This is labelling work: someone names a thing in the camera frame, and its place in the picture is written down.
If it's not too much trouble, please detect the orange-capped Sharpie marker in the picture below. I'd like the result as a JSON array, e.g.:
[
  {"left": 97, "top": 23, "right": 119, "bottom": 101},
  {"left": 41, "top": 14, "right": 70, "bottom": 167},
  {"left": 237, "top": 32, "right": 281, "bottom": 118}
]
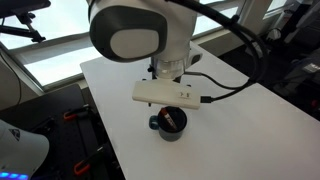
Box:
[{"left": 160, "top": 108, "right": 177, "bottom": 130}]

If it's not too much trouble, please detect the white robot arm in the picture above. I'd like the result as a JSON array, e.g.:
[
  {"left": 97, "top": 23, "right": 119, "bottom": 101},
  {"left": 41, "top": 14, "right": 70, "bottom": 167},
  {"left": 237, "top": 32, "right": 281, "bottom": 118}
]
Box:
[{"left": 87, "top": 0, "right": 197, "bottom": 79}]

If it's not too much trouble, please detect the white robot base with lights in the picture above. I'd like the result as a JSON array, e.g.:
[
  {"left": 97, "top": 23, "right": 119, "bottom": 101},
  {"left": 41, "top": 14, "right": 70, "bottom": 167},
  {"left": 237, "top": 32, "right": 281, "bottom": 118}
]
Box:
[{"left": 0, "top": 120, "right": 50, "bottom": 180}]

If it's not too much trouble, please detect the dark teal mug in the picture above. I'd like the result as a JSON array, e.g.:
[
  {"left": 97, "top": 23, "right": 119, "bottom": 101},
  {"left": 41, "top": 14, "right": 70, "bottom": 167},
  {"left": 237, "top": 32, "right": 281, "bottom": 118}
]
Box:
[{"left": 149, "top": 106, "right": 187, "bottom": 142}]

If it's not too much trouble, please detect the black side table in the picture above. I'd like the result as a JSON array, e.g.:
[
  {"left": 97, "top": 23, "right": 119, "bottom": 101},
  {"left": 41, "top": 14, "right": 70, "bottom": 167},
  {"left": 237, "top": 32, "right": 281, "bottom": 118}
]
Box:
[{"left": 0, "top": 85, "right": 125, "bottom": 180}]

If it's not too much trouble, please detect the dark equipment pile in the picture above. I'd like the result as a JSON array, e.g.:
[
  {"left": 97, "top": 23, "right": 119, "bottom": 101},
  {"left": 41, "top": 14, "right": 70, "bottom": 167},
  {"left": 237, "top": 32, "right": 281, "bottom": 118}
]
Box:
[{"left": 264, "top": 0, "right": 320, "bottom": 119}]

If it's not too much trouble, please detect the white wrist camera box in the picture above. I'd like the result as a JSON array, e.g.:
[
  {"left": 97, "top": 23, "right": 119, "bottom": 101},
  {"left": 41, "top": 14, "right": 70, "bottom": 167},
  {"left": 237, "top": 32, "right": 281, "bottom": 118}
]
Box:
[{"left": 132, "top": 79, "right": 201, "bottom": 109}]

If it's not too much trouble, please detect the orange-handled clamp far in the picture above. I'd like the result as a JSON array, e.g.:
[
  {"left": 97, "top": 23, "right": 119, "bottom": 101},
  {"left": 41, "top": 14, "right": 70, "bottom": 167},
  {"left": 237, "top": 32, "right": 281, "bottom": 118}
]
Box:
[{"left": 63, "top": 106, "right": 90, "bottom": 121}]

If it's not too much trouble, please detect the orange-handled clamp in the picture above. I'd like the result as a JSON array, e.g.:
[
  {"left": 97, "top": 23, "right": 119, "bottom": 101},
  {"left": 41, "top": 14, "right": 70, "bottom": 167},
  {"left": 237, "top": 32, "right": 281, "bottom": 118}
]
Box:
[
  {"left": 73, "top": 147, "right": 103, "bottom": 176},
  {"left": 63, "top": 106, "right": 90, "bottom": 121}
]

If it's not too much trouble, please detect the orange-handled clamp near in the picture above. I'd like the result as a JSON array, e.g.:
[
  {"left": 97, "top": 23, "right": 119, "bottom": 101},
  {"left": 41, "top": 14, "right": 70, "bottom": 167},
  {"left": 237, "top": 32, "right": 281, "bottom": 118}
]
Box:
[{"left": 73, "top": 147, "right": 103, "bottom": 176}]

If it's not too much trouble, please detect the black camera tripod mount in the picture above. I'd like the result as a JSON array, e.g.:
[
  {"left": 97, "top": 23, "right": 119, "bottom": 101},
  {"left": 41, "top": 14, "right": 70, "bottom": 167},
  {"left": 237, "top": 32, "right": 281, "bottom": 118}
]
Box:
[{"left": 0, "top": 0, "right": 51, "bottom": 43}]

